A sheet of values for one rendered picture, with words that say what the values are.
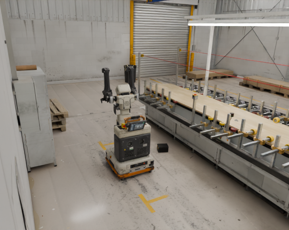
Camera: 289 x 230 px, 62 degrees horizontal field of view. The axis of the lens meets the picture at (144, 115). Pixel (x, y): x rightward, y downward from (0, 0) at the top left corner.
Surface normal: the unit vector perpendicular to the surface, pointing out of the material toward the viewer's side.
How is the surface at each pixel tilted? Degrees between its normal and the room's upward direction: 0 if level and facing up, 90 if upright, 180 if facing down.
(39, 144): 90
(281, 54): 90
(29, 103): 90
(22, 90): 90
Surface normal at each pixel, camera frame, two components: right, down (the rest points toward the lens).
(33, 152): 0.47, 0.31
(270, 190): -0.90, 0.19
